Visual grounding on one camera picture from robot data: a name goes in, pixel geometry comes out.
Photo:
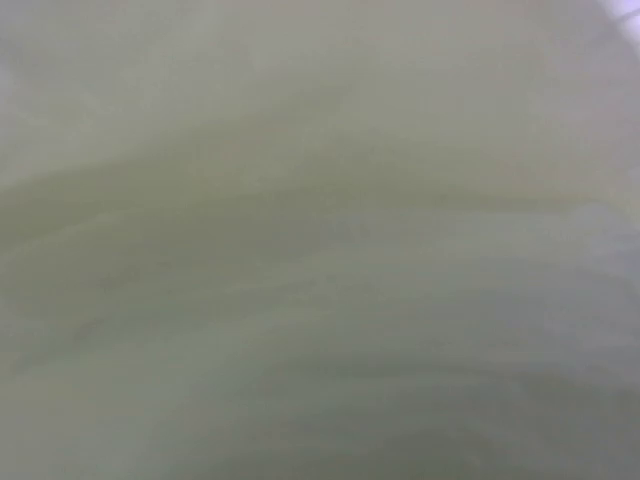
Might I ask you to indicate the light green plastic bag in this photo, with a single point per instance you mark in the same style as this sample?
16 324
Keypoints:
319 239

